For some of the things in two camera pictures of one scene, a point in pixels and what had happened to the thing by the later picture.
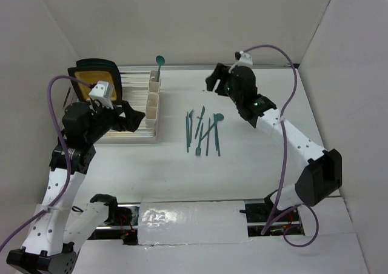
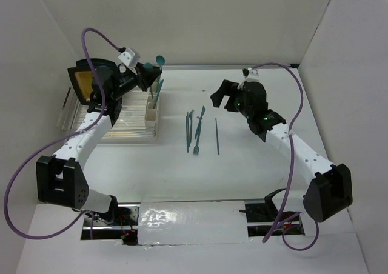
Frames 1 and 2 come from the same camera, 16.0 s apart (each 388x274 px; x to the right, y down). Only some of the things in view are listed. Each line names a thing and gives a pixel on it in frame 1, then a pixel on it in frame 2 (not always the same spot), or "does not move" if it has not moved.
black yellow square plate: [91, 71] does not move
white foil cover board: [191, 222] does not move
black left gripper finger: [133, 117] → [147, 74]
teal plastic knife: [202, 114] does not move
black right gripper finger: [219, 73] → [227, 88]
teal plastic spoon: [219, 117] → [149, 65]
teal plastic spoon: [160, 60] does not move
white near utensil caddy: [151, 113] does not move
